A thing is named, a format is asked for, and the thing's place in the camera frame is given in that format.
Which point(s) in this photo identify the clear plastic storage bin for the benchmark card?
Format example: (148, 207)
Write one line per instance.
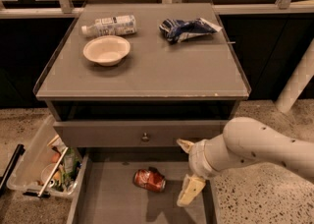
(38, 161)

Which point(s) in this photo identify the white diagonal pole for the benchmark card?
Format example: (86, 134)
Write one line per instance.
(298, 80)

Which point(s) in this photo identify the blue chip bag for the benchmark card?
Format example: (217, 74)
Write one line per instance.
(176, 31)

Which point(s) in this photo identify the black bar on floor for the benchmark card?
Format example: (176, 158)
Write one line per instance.
(19, 151)

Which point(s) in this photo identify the red coke can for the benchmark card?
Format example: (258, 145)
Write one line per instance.
(150, 179)

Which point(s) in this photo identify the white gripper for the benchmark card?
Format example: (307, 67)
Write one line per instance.
(196, 159)

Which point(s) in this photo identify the metal rod in bin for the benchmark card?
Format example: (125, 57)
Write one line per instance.
(53, 171)

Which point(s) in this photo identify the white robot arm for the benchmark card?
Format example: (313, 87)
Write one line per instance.
(243, 142)

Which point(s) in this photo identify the open grey middle drawer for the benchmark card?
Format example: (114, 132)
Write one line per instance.
(106, 193)

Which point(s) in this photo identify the grey drawer cabinet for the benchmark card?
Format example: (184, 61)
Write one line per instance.
(198, 79)

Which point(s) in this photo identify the white plastic bottle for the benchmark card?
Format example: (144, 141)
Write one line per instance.
(119, 25)

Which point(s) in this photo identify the grey top drawer with knob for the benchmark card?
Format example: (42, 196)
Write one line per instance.
(136, 133)

